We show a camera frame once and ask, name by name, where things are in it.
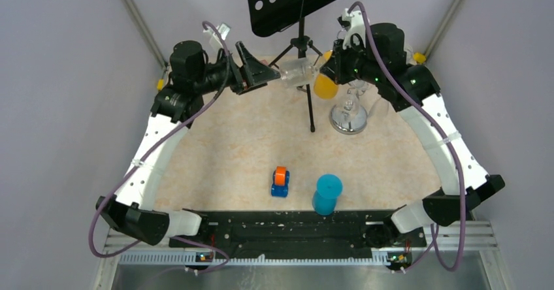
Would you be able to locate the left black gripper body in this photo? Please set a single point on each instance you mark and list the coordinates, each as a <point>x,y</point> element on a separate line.
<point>236,81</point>

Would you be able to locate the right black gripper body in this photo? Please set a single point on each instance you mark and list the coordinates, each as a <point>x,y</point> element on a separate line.
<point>350,63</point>

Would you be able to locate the orange plastic wine glass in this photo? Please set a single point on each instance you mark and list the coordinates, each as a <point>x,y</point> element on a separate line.
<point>324,87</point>

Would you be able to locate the clear wine glass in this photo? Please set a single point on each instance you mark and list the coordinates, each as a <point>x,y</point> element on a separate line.
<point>348,108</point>

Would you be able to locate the blue plastic wine glass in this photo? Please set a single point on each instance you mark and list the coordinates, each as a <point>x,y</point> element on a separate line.
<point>328,189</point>

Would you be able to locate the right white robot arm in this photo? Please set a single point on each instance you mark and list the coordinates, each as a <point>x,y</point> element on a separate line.
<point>415,96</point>

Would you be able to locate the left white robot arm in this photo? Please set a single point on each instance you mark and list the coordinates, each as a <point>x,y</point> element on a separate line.
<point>128,208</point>

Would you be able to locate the yellow corner clamp right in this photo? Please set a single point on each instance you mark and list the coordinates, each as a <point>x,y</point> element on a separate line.
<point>419,58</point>

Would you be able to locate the black music stand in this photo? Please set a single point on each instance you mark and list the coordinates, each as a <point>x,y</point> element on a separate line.
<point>268,17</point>

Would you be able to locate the yellow clamp left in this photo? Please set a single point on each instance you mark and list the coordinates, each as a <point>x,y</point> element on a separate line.
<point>160,84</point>

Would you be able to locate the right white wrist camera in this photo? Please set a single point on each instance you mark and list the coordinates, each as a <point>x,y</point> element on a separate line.
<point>353,24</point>

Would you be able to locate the silver wire glass rack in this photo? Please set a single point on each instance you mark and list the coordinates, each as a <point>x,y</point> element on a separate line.
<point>361,121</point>

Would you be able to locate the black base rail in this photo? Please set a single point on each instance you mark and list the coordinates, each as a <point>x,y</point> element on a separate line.
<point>303,234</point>

